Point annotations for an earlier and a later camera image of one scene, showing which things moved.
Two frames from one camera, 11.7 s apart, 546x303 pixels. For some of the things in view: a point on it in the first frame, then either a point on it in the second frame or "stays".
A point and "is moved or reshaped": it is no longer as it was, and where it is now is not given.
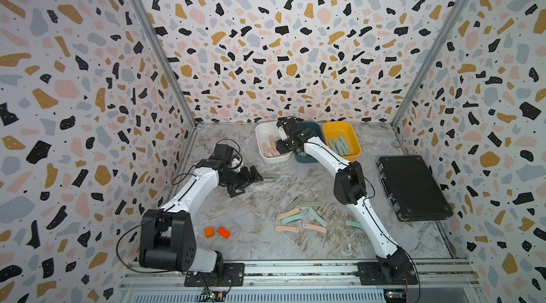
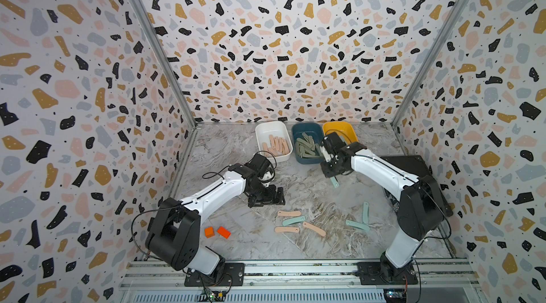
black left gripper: (246, 180) to (271, 199)
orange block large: (223, 232) stays
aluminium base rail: (439, 281) stays
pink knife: (314, 227) stays
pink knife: (266, 149) stays
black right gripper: (279, 147) to (325, 171)
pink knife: (272, 141) stays
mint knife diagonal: (318, 217) is moved or reshaped
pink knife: (288, 213) stays
